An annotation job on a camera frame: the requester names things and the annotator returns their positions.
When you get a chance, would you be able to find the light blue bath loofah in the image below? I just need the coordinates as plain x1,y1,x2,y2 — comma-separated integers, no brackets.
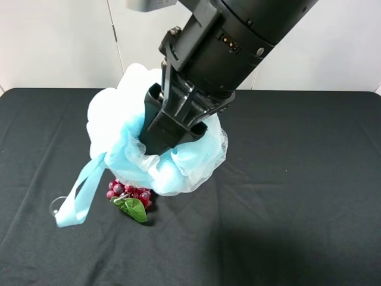
55,63,228,228

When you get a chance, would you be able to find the black tablecloth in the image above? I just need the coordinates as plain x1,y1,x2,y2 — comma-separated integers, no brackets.
1,89,380,285

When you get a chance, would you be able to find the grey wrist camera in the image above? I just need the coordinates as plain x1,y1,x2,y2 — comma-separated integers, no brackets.
126,0,177,13

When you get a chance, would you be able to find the red artificial grape bunch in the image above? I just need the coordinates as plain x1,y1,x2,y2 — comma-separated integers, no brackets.
107,179,153,223

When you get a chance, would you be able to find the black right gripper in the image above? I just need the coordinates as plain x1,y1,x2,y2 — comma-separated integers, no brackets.
139,5,274,155

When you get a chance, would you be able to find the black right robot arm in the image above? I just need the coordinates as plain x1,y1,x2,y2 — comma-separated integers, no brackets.
139,0,316,155

